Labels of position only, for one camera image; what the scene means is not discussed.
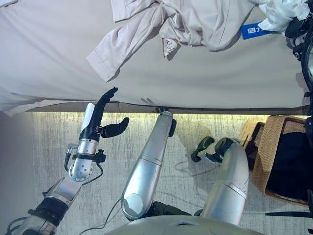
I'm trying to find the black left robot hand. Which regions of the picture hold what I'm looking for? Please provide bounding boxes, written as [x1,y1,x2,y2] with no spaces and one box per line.
[79,87,130,142]

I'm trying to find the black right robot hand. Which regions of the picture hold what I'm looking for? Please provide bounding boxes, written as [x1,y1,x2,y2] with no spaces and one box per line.
[285,16,310,53]

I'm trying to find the white garment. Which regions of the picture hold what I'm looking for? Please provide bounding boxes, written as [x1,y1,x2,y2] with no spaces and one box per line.
[258,0,311,33]

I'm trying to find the beige shirt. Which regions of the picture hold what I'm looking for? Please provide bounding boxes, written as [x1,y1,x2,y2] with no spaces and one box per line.
[86,0,257,83]

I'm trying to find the black garment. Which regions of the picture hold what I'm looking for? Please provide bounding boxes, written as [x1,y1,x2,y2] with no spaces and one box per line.
[266,133,313,202]

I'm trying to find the beige covered bed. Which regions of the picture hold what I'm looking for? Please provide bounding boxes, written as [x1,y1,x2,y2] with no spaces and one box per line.
[0,0,313,118]

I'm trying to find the brown wicker basket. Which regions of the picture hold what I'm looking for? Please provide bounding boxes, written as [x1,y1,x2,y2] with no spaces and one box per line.
[251,116,313,207]

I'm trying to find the blue hang tag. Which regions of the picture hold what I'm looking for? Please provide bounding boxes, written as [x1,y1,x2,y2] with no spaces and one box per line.
[241,22,270,40]

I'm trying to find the grey area rug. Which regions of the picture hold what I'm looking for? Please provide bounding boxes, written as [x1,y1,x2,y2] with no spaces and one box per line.
[31,112,313,235]

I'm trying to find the grey robot torso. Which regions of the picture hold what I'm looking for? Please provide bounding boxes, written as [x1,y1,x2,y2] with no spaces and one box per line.
[107,215,267,235]

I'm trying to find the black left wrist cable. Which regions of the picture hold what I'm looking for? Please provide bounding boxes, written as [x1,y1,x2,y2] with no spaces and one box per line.
[64,143,105,184]

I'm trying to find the thin black floor cable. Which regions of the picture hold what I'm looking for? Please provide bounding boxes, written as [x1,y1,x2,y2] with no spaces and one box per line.
[85,197,123,231]

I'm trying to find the thin black strap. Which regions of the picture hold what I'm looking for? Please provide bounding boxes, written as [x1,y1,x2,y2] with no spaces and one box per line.
[265,211,313,218]

